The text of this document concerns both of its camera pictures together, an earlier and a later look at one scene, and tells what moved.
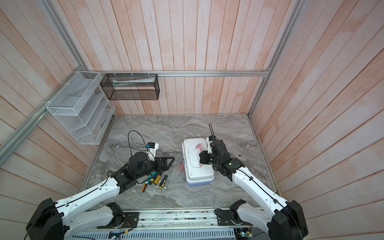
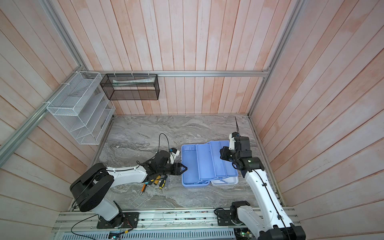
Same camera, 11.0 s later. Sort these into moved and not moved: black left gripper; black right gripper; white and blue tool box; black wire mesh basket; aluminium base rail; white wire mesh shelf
Moved: white and blue tool box; black right gripper; black left gripper
Not moved: black wire mesh basket; aluminium base rail; white wire mesh shelf
